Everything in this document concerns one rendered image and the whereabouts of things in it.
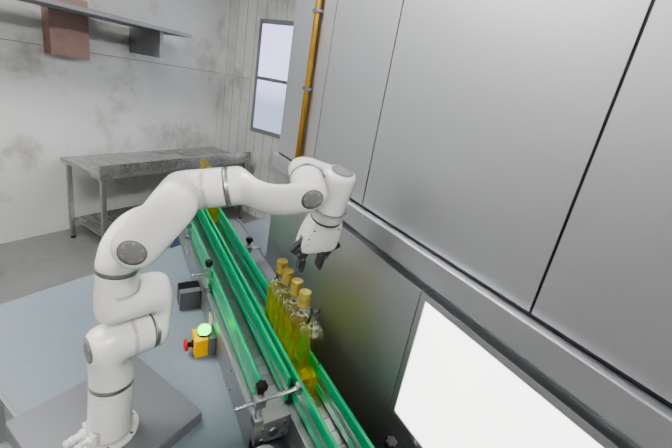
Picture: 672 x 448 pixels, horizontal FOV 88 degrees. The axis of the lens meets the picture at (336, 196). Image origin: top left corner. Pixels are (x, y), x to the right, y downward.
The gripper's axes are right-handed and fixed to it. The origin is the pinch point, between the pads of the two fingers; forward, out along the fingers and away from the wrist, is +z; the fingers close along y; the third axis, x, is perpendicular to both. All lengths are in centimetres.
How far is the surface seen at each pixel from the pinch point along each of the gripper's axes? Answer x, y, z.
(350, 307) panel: 8.6, -12.3, 11.1
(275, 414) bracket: 20.6, 9.5, 32.4
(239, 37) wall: -373, -72, 18
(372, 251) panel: 7.1, -12.4, -9.0
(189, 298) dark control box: -42, 20, 58
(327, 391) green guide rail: 21.6, -3.7, 27.0
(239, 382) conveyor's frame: 7.6, 15.0, 36.9
